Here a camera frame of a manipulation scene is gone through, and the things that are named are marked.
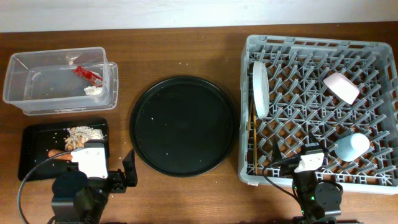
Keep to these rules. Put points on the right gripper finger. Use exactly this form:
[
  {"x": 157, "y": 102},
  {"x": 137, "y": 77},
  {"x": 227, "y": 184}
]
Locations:
[
  {"x": 315, "y": 140},
  {"x": 276, "y": 156}
]

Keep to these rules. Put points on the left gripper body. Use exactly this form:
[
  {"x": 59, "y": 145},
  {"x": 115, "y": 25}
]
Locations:
[{"x": 115, "y": 183}]

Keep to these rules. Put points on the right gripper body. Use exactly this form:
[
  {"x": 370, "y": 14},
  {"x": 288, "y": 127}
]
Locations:
[{"x": 288, "y": 167}]

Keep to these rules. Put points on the wooden chopstick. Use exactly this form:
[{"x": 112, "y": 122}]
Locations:
[
  {"x": 250, "y": 112},
  {"x": 255, "y": 143}
]

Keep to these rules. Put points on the light blue cup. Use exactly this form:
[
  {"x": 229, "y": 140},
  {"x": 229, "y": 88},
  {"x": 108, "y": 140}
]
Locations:
[{"x": 351, "y": 147}]

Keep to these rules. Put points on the rice and nut shell scraps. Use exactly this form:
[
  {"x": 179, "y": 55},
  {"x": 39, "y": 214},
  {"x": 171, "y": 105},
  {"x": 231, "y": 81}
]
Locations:
[{"x": 78, "y": 136}]

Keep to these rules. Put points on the grey round plate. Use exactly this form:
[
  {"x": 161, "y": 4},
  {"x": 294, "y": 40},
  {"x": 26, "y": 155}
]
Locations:
[{"x": 260, "y": 89}]

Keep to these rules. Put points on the white tissue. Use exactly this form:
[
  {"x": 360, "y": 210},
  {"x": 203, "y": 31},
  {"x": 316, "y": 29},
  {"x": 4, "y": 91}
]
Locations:
[{"x": 93, "y": 90}]

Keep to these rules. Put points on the red snack wrapper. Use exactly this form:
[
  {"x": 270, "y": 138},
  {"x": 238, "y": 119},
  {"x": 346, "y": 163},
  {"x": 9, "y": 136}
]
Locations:
[{"x": 94, "y": 78}]

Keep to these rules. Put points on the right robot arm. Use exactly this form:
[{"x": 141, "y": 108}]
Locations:
[{"x": 319, "y": 200}]

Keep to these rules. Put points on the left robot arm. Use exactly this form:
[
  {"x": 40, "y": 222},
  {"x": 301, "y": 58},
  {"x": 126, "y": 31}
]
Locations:
[{"x": 80, "y": 196}]

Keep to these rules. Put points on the grey plastic dishwasher rack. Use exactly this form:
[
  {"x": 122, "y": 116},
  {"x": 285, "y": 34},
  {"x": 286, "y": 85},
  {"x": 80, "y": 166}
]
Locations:
[{"x": 300, "y": 103}]

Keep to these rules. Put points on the clear plastic waste bin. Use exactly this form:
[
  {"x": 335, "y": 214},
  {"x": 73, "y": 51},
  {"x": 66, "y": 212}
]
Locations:
[{"x": 45, "y": 82}]

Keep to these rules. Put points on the round black serving tray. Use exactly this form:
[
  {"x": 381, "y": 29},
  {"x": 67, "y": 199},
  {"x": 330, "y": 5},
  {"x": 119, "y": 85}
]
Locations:
[{"x": 183, "y": 126}]

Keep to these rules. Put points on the black rectangular tray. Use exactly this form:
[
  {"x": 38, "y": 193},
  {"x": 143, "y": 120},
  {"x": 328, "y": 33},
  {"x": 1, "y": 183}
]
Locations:
[{"x": 39, "y": 139}]

